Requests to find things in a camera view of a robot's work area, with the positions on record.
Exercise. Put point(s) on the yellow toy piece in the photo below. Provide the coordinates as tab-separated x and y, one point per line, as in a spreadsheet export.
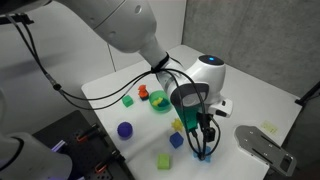
156	102

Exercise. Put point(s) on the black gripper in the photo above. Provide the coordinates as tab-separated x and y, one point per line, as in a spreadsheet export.
209	134

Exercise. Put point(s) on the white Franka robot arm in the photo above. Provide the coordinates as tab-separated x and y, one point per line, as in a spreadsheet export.
126	20

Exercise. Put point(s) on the light blue toy figure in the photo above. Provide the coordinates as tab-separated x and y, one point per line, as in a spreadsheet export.
208	157

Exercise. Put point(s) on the teal toy piece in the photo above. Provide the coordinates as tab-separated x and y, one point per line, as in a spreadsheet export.
164	104

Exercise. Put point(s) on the dark blue toy block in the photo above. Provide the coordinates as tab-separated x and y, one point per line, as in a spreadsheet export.
144	98

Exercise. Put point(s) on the yellow star toy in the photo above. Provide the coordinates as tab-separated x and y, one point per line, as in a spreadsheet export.
176	125

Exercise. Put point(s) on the yellow sticky note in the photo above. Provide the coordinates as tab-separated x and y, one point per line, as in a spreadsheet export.
269	127

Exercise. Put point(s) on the purple bumpy ball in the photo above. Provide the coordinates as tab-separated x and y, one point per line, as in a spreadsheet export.
124	129

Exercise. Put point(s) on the orange toy figure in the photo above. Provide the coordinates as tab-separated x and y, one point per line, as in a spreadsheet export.
142	90

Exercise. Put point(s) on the red and black clamp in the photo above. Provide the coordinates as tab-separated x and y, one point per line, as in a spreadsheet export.
87	134
107	162

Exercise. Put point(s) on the green plastic bowl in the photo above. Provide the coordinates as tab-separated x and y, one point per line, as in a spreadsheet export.
156	96

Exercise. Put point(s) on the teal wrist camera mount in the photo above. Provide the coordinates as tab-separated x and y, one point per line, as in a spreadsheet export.
188	116

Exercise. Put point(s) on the black perforated breadboard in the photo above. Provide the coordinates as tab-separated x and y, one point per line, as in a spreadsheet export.
86	156

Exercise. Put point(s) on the black horizontal mount bar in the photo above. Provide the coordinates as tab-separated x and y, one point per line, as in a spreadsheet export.
20	19

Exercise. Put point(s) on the grey metal mounting plate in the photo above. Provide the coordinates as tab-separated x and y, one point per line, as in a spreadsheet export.
260	146

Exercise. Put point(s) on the lime green toy cube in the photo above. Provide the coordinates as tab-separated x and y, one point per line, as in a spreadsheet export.
163	161

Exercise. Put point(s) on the blue toy cube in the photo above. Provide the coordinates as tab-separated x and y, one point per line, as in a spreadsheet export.
176	140

